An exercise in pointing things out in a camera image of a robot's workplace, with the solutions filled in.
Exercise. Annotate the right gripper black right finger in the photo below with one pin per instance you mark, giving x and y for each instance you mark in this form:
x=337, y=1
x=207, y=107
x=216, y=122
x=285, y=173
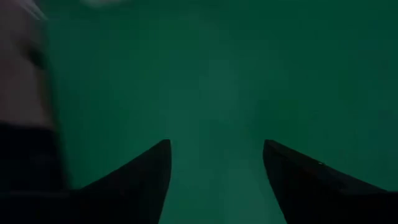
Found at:
x=311, y=193

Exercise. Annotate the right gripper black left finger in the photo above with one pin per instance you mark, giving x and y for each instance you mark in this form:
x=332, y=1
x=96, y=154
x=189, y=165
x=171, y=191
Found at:
x=140, y=186

